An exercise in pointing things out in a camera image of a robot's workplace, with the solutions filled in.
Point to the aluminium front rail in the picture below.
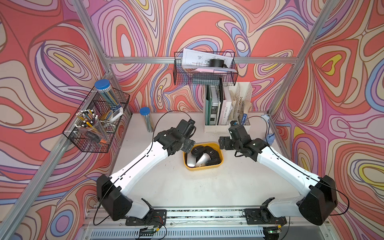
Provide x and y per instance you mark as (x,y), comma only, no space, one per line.
(203,223)

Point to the white book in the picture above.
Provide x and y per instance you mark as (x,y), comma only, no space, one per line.
(225,107)

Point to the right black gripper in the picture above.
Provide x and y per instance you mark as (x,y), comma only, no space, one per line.
(226,140)

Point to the silver mouse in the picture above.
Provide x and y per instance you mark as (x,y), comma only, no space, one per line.
(202,160)
(190,161)

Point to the black tape roll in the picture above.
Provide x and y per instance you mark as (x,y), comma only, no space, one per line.
(217,63)

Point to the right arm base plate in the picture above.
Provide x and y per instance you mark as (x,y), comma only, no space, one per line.
(262,216)

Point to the silver mouse front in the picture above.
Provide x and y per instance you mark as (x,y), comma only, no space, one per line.
(190,161)

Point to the blue lid tube on table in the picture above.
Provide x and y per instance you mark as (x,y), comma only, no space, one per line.
(147,118)

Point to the black wire side basket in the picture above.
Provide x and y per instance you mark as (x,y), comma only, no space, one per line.
(96,102)

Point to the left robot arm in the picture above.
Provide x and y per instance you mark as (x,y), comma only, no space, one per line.
(113,191)

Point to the green binder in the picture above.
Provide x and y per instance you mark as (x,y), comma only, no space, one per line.
(208,104)

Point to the blue lid tube in basket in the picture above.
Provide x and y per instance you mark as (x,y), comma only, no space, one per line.
(105,89)

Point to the black wire wall basket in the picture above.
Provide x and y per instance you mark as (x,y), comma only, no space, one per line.
(184,77)

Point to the black Lecoo mouse front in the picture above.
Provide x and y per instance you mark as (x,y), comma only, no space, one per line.
(210,151)

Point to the clear pen cup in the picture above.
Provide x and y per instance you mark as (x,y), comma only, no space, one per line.
(89,126)

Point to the white papers in basket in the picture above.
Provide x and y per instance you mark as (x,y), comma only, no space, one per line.
(199,62)

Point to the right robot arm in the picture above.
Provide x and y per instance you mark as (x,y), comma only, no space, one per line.
(317,195)

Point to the white file organizer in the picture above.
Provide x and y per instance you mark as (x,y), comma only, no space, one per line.
(241,105)

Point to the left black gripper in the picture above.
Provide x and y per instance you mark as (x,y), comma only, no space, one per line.
(188,145)

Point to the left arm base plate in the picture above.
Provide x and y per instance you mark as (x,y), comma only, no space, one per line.
(156,217)

